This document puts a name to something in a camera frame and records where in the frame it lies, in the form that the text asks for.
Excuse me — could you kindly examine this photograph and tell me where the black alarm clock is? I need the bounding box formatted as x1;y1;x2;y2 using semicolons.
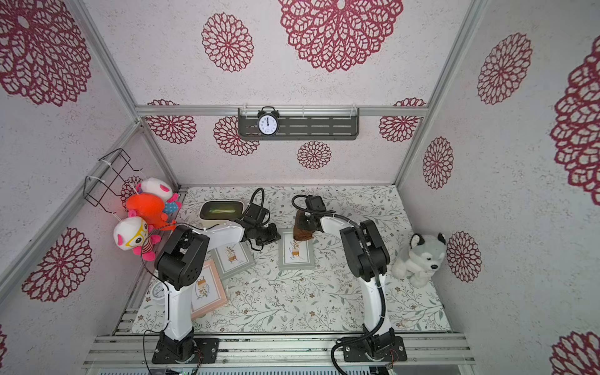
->
257;106;280;136

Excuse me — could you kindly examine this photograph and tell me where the pink picture frame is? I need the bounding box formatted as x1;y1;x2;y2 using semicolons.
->
192;259;228;320

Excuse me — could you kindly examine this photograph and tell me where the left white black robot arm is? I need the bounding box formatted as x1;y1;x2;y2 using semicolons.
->
155;187;281;343

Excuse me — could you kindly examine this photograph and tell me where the white pink plush top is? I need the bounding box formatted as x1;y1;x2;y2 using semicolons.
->
135;177;179;203

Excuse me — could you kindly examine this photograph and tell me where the grey wall shelf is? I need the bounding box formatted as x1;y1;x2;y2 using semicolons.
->
237;107;360;141

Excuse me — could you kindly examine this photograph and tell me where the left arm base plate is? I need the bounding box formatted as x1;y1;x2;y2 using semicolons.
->
152;331;220;364

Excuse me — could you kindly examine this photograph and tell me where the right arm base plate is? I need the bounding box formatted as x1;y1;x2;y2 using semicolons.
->
340;329;408;363

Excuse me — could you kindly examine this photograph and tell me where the white plush with yellow glasses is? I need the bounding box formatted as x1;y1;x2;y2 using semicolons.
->
112;217;161;262

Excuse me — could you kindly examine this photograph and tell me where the cream box with green lid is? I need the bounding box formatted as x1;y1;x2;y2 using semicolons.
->
198;200;245;221

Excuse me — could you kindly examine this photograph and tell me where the grey husky plush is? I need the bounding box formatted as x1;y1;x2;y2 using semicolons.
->
392;233;447;288

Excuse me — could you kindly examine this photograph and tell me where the brown cloth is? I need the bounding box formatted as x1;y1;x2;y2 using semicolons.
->
293;223;316;242

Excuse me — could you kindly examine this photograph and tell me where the white round alarm clock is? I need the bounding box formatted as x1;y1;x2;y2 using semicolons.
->
150;281;167;306

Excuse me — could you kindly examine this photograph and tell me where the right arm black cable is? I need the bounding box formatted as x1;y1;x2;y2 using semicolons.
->
291;194;390;375

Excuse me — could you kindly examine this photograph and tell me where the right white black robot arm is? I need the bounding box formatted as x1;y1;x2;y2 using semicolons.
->
292;195;395;341

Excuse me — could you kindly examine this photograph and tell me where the black wire basket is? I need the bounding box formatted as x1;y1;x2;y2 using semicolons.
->
81;148;142;215

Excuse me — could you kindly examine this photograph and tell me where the red plush toy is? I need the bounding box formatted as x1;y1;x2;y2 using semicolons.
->
126;193;177;231

